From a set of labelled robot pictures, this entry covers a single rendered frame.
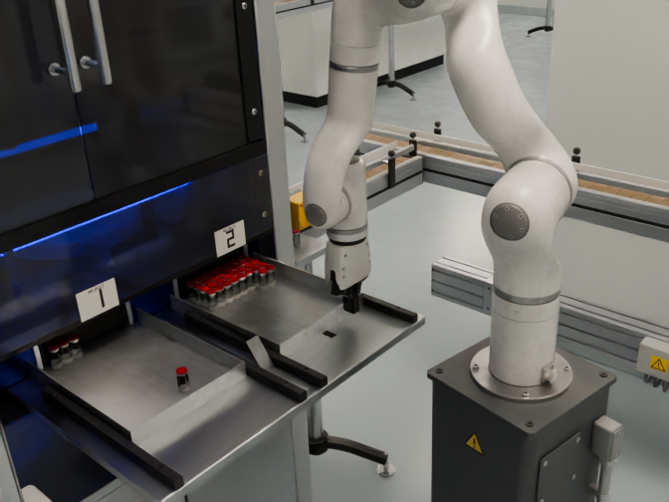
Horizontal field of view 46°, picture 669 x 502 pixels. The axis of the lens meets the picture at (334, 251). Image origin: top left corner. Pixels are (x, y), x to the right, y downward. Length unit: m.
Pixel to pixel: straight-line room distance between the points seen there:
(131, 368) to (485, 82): 0.86
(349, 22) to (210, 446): 0.76
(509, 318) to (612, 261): 1.58
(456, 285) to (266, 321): 1.04
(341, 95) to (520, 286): 0.46
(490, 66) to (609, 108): 1.54
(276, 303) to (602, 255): 1.55
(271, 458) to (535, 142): 1.15
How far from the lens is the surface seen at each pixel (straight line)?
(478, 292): 2.56
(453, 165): 2.41
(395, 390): 2.95
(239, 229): 1.76
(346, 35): 1.40
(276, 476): 2.18
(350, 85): 1.42
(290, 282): 1.83
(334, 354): 1.57
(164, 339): 1.68
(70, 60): 1.38
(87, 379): 1.60
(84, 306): 1.57
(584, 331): 2.44
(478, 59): 1.31
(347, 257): 1.56
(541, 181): 1.31
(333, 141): 1.44
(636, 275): 2.98
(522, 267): 1.37
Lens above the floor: 1.74
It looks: 26 degrees down
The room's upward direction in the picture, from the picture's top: 3 degrees counter-clockwise
